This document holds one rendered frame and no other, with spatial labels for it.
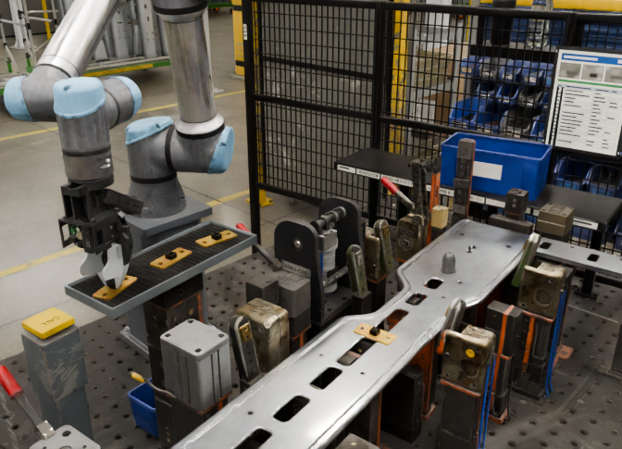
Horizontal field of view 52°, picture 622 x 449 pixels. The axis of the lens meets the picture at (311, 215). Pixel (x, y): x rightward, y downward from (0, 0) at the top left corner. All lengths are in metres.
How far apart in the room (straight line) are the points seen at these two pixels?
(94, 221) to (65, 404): 0.32
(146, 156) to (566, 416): 1.18
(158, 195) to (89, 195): 0.56
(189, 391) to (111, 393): 0.59
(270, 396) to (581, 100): 1.32
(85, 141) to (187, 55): 0.47
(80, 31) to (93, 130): 0.30
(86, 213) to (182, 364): 0.30
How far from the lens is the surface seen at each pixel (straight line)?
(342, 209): 1.41
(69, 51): 1.24
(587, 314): 2.11
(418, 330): 1.33
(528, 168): 1.95
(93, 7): 1.33
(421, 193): 1.66
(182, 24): 1.42
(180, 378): 1.14
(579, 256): 1.74
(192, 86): 1.47
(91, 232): 1.07
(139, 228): 1.58
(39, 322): 1.13
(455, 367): 1.29
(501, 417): 1.61
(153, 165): 1.59
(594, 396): 1.77
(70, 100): 1.02
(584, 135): 2.07
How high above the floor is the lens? 1.72
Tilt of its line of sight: 23 degrees down
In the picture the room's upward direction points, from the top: straight up
